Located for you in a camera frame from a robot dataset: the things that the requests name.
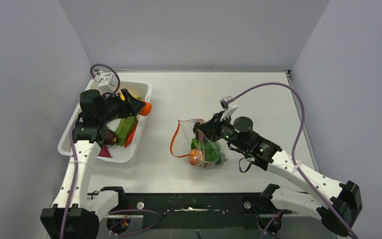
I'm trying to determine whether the dark plum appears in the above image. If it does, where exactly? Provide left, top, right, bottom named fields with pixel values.
left=192, top=122, right=201, bottom=135

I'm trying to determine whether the peach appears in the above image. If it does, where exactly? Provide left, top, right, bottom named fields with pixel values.
left=188, top=149, right=204, bottom=166

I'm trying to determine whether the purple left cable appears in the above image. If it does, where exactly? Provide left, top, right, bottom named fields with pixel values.
left=59, top=63, right=162, bottom=239

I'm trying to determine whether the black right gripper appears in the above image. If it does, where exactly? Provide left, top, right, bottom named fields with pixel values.
left=199, top=111, right=248, bottom=152

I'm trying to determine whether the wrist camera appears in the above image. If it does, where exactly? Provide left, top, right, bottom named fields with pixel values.
left=94, top=73, right=117, bottom=93
left=220, top=96, right=239, bottom=120

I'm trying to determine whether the purple cable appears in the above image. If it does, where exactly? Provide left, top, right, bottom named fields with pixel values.
left=59, top=63, right=162, bottom=239
left=222, top=82, right=360, bottom=239

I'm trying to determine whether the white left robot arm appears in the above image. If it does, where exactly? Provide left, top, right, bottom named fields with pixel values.
left=40, top=89, right=151, bottom=239

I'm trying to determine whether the red chili pepper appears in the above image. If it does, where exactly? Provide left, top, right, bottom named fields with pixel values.
left=124, top=124, right=138, bottom=148

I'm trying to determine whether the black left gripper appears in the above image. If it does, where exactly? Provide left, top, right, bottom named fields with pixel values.
left=98, top=89, right=145, bottom=123

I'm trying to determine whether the clear red-zipper bag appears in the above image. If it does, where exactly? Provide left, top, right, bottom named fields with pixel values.
left=169, top=119, right=227, bottom=169

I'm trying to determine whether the white green napa cabbage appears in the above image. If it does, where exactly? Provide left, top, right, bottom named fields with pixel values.
left=191, top=137, right=227, bottom=169

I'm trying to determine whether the aluminium frame rail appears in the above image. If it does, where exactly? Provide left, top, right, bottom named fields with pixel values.
left=46, top=194, right=343, bottom=220

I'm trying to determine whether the red purple onion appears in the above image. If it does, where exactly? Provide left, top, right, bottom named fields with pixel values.
left=98, top=145, right=111, bottom=158

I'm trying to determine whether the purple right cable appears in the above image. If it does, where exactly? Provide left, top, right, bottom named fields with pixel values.
left=222, top=82, right=360, bottom=239

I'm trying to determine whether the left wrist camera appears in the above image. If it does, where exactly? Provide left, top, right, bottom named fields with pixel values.
left=94, top=73, right=117, bottom=93

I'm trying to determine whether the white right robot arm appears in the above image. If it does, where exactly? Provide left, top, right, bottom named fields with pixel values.
left=193, top=112, right=363, bottom=237

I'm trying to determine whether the purple eggplant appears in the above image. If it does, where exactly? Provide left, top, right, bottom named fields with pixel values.
left=103, top=129, right=118, bottom=146

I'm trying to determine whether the orange fruit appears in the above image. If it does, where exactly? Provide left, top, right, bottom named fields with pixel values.
left=139, top=101, right=152, bottom=116

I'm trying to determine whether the green leafy vegetable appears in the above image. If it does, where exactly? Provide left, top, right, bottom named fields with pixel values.
left=115, top=116, right=138, bottom=146

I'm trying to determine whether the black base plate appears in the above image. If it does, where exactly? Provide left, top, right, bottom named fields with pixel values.
left=95, top=193, right=292, bottom=232

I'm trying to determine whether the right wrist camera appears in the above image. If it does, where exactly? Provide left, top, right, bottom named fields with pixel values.
left=220, top=96, right=239, bottom=120

